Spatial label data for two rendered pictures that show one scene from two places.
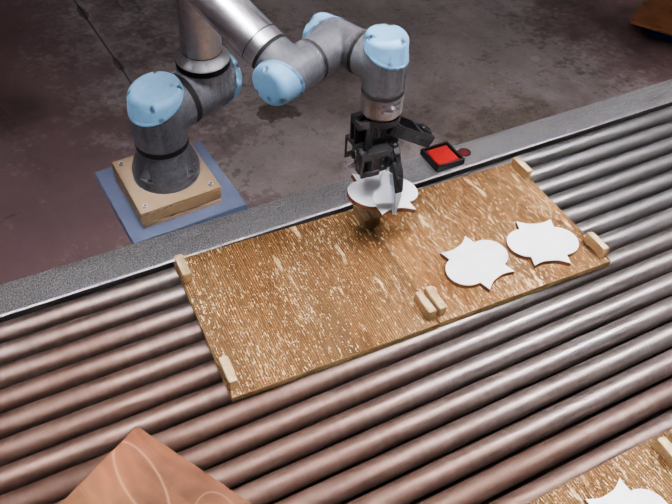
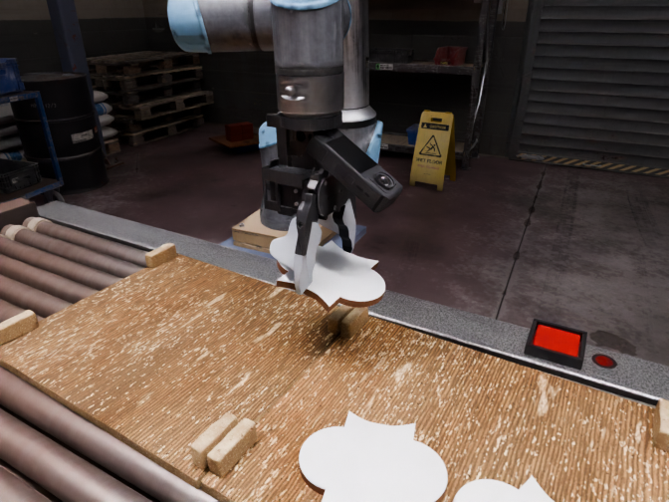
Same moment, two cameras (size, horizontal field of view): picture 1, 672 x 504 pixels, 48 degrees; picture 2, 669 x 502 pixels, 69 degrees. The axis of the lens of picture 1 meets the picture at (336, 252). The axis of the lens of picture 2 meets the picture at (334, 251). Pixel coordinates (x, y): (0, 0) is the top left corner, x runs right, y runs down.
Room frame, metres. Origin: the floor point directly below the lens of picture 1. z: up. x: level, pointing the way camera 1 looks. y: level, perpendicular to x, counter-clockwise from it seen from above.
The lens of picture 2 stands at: (0.84, -0.56, 1.36)
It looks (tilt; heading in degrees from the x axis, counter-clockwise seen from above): 27 degrees down; 58
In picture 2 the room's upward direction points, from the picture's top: straight up
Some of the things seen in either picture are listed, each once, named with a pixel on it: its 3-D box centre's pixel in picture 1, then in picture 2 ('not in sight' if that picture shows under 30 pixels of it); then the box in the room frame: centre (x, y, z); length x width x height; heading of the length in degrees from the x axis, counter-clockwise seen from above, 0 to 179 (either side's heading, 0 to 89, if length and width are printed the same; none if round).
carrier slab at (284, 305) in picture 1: (302, 293); (183, 334); (0.96, 0.06, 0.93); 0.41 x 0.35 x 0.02; 117
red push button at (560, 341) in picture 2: (442, 157); (556, 343); (1.42, -0.24, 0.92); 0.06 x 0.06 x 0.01; 30
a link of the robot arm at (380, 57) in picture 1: (383, 61); (308, 16); (1.11, -0.06, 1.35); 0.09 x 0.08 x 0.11; 53
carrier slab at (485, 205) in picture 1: (480, 235); (452, 449); (1.15, -0.30, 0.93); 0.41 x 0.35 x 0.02; 118
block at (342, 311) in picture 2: (362, 215); (341, 317); (1.17, -0.05, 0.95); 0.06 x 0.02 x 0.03; 27
